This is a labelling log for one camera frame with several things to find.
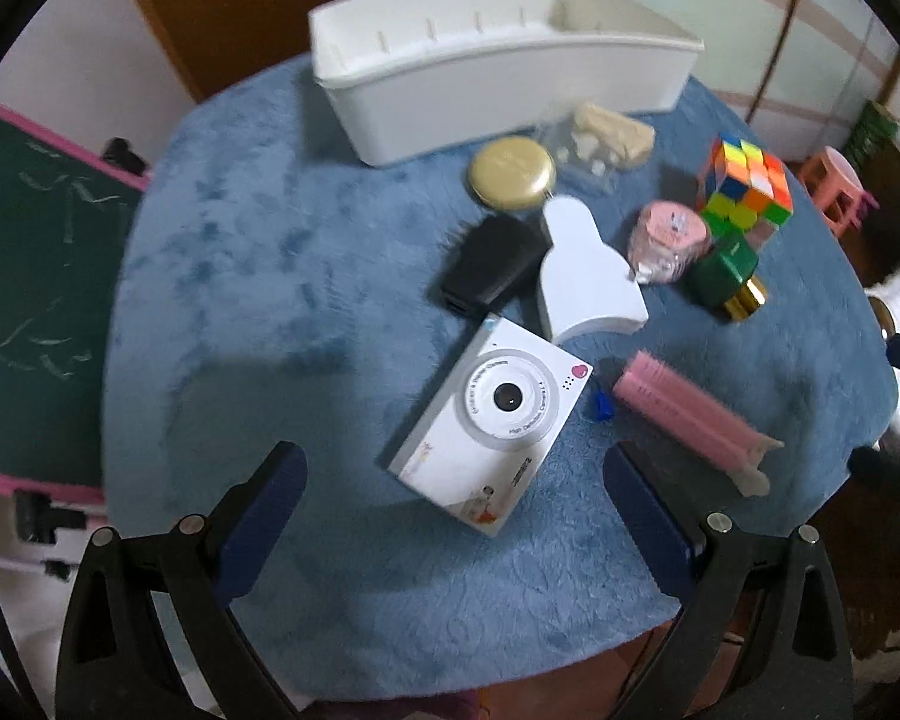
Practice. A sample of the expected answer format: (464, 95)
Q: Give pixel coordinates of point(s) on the green board with pink edge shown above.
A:
(30, 277)

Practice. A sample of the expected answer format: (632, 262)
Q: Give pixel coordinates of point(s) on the black clip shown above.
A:
(126, 157)
(41, 517)

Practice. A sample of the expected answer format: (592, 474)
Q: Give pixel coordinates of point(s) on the green box with gold cap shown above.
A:
(724, 270)

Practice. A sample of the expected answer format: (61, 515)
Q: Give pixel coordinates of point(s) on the multicoloured puzzle cube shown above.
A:
(742, 180)

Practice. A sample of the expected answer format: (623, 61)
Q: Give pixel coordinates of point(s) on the round gold tin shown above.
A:
(511, 172)

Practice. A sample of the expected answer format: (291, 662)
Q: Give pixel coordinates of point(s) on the brown wooden cabinet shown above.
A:
(195, 15)

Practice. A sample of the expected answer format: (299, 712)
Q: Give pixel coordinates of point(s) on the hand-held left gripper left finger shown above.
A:
(262, 510)

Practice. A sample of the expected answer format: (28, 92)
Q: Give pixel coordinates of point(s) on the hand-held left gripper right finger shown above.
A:
(649, 517)

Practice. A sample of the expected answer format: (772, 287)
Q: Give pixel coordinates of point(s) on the pink hair roller clip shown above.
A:
(667, 401)

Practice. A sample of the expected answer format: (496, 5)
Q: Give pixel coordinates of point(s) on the white plastic storage bin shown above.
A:
(457, 105)

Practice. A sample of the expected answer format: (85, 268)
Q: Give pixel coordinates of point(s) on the pink correction tape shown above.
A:
(667, 232)

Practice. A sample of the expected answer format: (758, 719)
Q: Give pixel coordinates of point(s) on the beige erasers in clear packet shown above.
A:
(615, 135)

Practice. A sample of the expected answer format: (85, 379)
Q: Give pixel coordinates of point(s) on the white toy camera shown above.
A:
(495, 420)

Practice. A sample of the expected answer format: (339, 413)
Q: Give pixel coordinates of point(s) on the black charger plug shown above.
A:
(491, 259)

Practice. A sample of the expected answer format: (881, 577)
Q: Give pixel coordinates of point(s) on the pink plastic stool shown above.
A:
(832, 172)

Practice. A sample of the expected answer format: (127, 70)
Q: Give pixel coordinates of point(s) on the small blue plastic piece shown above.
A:
(600, 406)

